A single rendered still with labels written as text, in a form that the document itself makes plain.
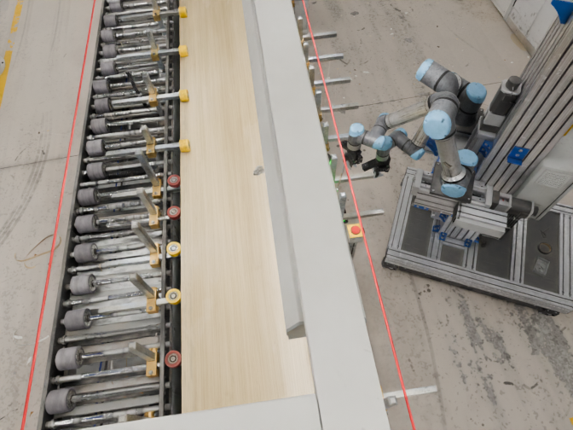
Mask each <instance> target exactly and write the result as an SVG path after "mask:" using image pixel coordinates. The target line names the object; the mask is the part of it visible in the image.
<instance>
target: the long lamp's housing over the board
mask: <svg viewBox="0 0 573 430"><path fill-rule="evenodd" d="M290 1H291V5H292V0H290ZM242 6H243V12H244V19H245V25H246V37H247V44H248V50H249V57H250V63H251V70H252V82H253V89H254V96H255V102H256V108H257V115H258V127H259V133H260V140H261V146H262V153H263V165H264V171H265V178H266V184H267V191H268V197H269V209H270V216H271V223H272V229H273V236H274V242H275V254H276V261H277V267H278V274H279V280H280V287H281V299H282V305H283V311H284V318H285V324H286V335H287V336H288V339H289V340H290V339H297V338H303V337H306V333H305V327H304V317H303V312H302V306H301V300H300V295H299V290H298V279H297V274H296V268H295V263H294V257H293V251H292V242H291V236H290V230H289V225H288V219H287V209H286V203H285V198H284V192H283V187H282V181H281V171H280V166H279V160H278V154H277V149H276V143H275V133H274V127H273V122H272V117H271V111H270V105H269V95H268V90H267V84H266V78H265V73H264V67H263V57H262V51H261V46H260V41H259V35H258V25H257V19H256V14H255V8H254V2H253V0H242ZM292 12H293V15H294V20H295V23H296V27H297V30H298V26H297V22H296V18H295V14H294V11H293V7H292ZM298 37H299V41H300V45H301V49H302V52H303V47H302V44H301V40H300V36H299V32H298ZM303 56H304V52H303ZM304 63H305V66H306V61H305V58H304ZM306 71H307V74H308V78H309V82H310V76H309V73H308V69H307V66H306ZM310 88H311V92H312V96H313V100H314V104H315V98H314V95H313V90H312V87H311V83H310ZM315 110H316V114H317V118H318V121H319V126H320V129H321V123H320V120H319V116H318V112H317V108H316V104H315ZM321 136H322V140H323V143H324V147H325V151H326V155H327V149H326V145H325V142H324V137H323V134H322V130H321ZM327 162H328V165H329V169H330V172H331V177H332V180H333V174H332V171H331V166H330V163H329V159H328V156H327ZM333 187H334V191H335V194H336V198H337V202H338V206H339V200H338V196H337V192H336V189H335V185H334V181H333ZM339 213H340V217H341V220H342V224H343V228H344V221H343V218H342V214H341V210H340V206H339ZM344 234H345V239H346V242H347V246H348V249H349V254H350V260H351V264H352V268H353V271H354V275H355V279H356V273H355V268H354V265H353V261H352V257H351V253H350V247H349V243H348V239H347V235H346V232H345V228H344ZM356 285H357V290H358V293H359V297H360V301H361V305H362V311H363V316H364V319H365V323H366V322H367V319H366V316H365V311H364V308H363V304H362V297H361V294H360V290H359V287H358V282H357V279H356Z"/></svg>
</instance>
